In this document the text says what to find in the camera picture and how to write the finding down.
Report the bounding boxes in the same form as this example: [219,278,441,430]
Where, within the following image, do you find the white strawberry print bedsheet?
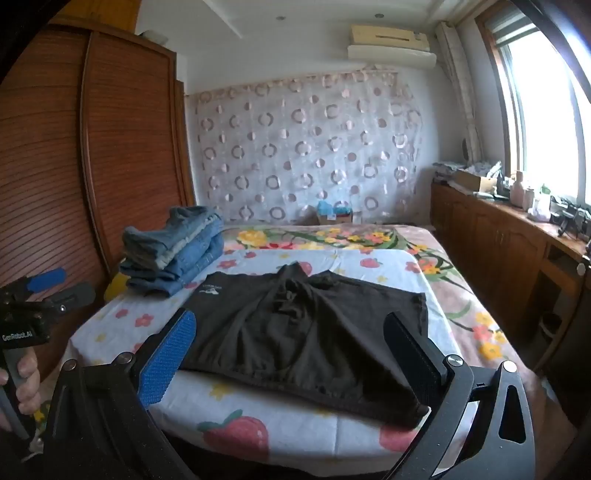
[69,247,458,464]

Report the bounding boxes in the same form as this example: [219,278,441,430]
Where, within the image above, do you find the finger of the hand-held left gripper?
[41,282,96,319]
[28,268,66,294]

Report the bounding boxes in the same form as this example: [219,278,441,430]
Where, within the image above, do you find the dark trash bin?
[538,311,561,352]

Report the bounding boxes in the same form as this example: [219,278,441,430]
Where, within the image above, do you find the wooden slatted wardrobe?
[0,21,197,370]

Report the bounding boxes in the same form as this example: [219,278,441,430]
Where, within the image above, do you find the cream air conditioner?
[347,24,437,71]

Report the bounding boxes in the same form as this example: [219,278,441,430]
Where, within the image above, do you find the black camera gadget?
[551,196,589,238]

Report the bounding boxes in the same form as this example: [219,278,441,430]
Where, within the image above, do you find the black pants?
[178,263,430,428]

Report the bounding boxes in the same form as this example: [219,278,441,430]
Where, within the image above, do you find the grey-blue folded jeans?
[122,206,222,269]

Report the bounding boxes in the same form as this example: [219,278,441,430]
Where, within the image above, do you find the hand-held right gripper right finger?
[382,311,536,480]

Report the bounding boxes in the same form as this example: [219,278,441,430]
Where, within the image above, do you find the yellow pillow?
[104,272,127,303]

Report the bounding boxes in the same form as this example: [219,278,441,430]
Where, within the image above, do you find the pink floral blanket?
[222,224,546,416]

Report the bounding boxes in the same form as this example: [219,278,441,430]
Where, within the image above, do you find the open cardboard box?
[455,168,497,193]

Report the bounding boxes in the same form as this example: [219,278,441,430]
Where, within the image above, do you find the dark blue folded jeans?
[119,235,225,297]

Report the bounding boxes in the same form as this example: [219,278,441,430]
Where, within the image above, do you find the wooden framed window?
[478,0,591,208]

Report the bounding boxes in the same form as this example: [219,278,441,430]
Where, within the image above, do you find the cardboard box with blue packets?
[316,200,354,225]

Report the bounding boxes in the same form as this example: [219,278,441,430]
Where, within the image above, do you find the cream window curtain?
[436,21,483,162]

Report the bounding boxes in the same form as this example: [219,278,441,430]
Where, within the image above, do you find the circle patterned sheer curtain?
[187,69,426,225]

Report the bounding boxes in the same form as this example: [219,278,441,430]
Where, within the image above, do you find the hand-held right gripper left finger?
[46,308,199,480]

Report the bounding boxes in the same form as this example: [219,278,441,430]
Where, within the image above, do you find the wooden sideboard cabinet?
[430,178,591,370]

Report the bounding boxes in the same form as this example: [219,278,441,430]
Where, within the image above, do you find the stack of folded fabrics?
[431,161,467,183]

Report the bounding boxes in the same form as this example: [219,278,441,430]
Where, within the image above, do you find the person's left hand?
[0,353,41,431]

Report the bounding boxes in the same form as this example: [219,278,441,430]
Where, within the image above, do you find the light blue folded jeans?
[157,215,225,273]

